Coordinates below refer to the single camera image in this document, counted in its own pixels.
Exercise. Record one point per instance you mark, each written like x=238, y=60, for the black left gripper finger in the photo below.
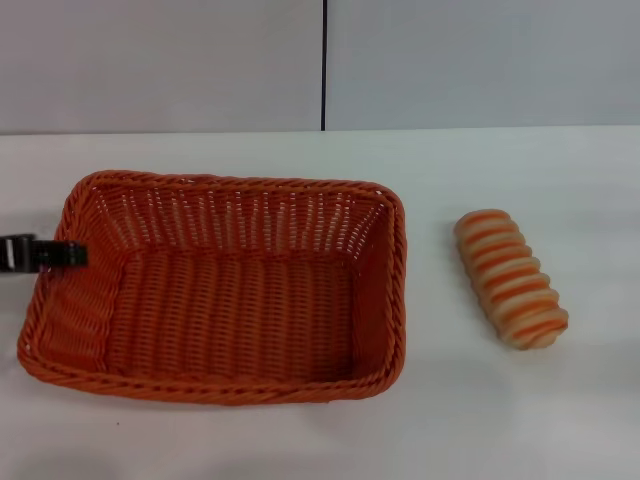
x=62, y=253

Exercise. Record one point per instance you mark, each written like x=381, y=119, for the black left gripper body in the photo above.
x=15, y=253

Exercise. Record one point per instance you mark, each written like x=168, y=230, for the orange woven plastic basket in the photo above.
x=225, y=300

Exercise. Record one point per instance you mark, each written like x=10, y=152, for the orange striped bread roll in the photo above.
x=510, y=280

